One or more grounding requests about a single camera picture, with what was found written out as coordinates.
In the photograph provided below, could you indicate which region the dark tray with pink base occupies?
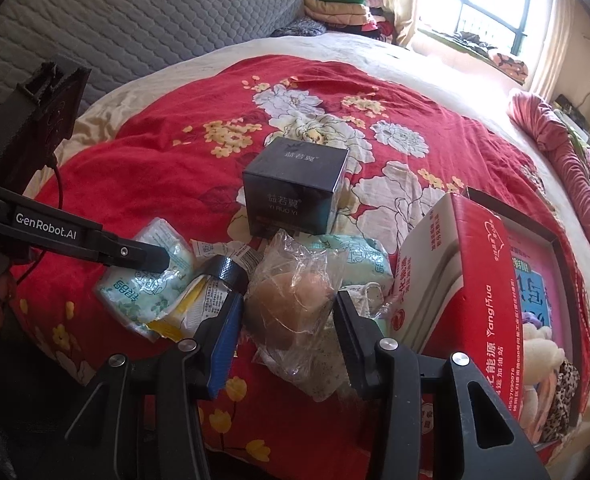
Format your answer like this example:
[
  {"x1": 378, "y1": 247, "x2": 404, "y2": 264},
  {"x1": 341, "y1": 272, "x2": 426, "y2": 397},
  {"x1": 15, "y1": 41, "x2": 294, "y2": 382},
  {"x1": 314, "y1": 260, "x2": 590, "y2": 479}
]
[{"x1": 466, "y1": 188, "x2": 586, "y2": 448}]

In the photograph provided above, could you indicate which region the brown teddy with purple ribbon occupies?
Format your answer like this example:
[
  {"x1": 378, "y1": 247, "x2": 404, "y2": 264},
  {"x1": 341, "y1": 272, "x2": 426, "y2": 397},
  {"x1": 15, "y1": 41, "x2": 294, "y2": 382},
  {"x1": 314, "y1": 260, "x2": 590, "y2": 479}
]
[{"x1": 519, "y1": 322, "x2": 565, "y2": 444}]

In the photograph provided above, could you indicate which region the stack of folded blankets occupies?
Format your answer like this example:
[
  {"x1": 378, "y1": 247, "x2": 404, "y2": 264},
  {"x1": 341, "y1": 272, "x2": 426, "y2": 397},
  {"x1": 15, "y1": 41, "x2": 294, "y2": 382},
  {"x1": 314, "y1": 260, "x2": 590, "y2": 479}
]
[{"x1": 304, "y1": 0, "x2": 397, "y2": 44}]

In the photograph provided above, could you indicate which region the blue book in tray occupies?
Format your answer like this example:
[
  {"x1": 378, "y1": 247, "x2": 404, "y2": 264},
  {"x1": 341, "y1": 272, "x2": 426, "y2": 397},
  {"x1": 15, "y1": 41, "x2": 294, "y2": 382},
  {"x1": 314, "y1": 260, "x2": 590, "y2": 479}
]
[{"x1": 512, "y1": 257, "x2": 551, "y2": 328}]

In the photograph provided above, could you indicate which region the dark blue square box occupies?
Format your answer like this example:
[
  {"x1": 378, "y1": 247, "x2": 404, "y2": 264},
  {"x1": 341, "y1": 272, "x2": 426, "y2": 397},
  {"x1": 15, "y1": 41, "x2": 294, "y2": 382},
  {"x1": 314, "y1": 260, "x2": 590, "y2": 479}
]
[{"x1": 242, "y1": 136, "x2": 348, "y2": 238}]

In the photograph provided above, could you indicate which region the black tape roll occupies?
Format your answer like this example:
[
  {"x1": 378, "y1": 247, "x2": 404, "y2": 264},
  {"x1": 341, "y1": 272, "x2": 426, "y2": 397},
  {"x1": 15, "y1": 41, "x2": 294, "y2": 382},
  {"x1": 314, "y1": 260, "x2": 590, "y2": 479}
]
[{"x1": 193, "y1": 255, "x2": 249, "y2": 295}]

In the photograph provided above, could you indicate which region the beige bed sheet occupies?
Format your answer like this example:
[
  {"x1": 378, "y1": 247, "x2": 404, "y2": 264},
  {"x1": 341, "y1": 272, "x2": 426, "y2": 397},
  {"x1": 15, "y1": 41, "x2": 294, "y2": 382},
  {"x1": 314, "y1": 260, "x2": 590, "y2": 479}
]
[{"x1": 29, "y1": 34, "x2": 590, "y2": 479}]

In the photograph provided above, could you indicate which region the red cardboard box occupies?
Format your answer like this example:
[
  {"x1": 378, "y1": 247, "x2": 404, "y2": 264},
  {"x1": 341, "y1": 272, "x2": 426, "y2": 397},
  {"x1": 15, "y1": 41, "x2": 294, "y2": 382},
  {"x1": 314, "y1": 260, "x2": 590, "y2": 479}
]
[{"x1": 387, "y1": 194, "x2": 523, "y2": 416}]

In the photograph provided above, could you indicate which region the grey quilted headboard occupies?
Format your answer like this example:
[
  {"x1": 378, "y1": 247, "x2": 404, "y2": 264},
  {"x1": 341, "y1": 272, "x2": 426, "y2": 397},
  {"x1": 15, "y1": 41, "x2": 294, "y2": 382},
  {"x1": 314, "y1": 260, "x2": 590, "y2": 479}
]
[{"x1": 0, "y1": 0, "x2": 303, "y2": 110}]

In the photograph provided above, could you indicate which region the plastic bag with beige item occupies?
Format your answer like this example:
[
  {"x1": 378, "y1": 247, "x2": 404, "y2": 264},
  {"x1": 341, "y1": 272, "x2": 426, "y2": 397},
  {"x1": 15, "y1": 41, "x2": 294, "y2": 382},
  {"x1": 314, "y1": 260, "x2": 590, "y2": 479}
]
[{"x1": 244, "y1": 230, "x2": 348, "y2": 402}]

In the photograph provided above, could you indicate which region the pink quilted duvet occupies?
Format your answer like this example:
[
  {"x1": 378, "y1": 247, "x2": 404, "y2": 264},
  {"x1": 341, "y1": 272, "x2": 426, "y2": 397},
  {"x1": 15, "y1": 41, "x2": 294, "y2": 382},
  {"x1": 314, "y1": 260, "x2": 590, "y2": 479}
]
[{"x1": 508, "y1": 91, "x2": 590, "y2": 244}]

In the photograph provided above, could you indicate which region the green tissue packet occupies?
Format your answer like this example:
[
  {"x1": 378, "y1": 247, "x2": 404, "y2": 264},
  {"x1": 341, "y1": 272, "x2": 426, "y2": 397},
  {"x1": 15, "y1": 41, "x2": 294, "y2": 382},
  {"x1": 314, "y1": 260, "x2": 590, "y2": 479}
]
[{"x1": 296, "y1": 234, "x2": 394, "y2": 297}]

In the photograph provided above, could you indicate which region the leopard print scrunchie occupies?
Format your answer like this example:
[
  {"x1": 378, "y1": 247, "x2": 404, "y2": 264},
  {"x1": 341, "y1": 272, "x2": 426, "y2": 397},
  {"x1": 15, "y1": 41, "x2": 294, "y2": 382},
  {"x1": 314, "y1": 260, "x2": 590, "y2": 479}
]
[{"x1": 540, "y1": 361, "x2": 580, "y2": 443}]

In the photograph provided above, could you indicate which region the beige curtain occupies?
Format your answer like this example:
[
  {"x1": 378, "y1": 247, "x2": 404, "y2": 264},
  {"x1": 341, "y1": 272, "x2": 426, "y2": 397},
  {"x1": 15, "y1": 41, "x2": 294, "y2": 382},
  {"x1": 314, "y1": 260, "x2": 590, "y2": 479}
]
[{"x1": 526, "y1": 0, "x2": 577, "y2": 101}]

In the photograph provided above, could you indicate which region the red floral blanket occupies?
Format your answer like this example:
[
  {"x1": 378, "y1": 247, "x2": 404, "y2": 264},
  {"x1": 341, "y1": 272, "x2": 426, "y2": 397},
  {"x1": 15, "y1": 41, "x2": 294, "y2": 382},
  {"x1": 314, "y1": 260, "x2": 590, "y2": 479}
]
[{"x1": 12, "y1": 55, "x2": 564, "y2": 479}]

